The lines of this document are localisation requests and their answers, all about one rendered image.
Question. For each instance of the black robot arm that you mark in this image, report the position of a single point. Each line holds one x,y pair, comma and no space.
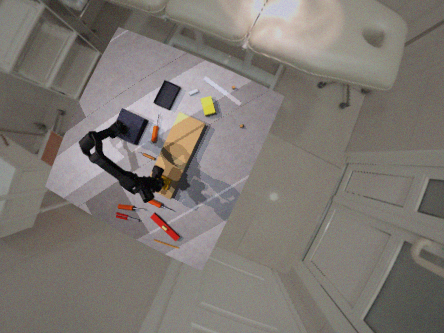
127,179

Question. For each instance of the red spirit level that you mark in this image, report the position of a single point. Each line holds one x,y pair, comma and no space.
159,221

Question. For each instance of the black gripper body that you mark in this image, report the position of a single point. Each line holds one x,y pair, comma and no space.
156,172

